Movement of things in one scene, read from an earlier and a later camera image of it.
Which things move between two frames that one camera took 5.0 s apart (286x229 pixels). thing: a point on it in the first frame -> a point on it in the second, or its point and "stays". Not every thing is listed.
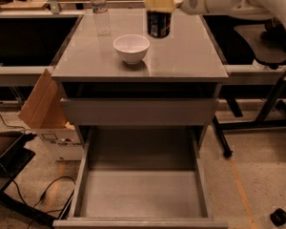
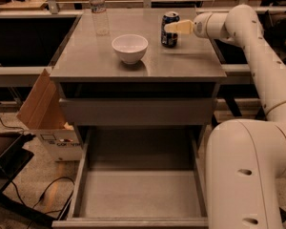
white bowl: (132, 48) stays
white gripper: (191, 0) -> (200, 26)
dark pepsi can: (158, 23) -> (169, 39)
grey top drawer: (139, 112) stays
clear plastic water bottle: (99, 7) stays
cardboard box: (44, 114) stays
